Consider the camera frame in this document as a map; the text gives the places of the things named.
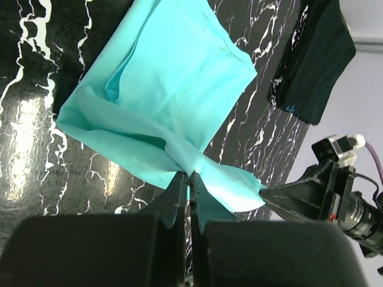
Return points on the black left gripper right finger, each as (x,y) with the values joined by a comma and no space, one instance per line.
(228,252)

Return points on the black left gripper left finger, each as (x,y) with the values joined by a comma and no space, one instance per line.
(146,248)

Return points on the folded black t shirt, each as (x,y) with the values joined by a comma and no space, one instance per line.
(316,54)

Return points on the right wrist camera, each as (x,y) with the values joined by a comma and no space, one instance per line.
(338,149)

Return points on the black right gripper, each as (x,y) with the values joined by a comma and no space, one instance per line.
(324,193)

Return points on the teal t shirt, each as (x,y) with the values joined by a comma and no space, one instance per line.
(158,93)

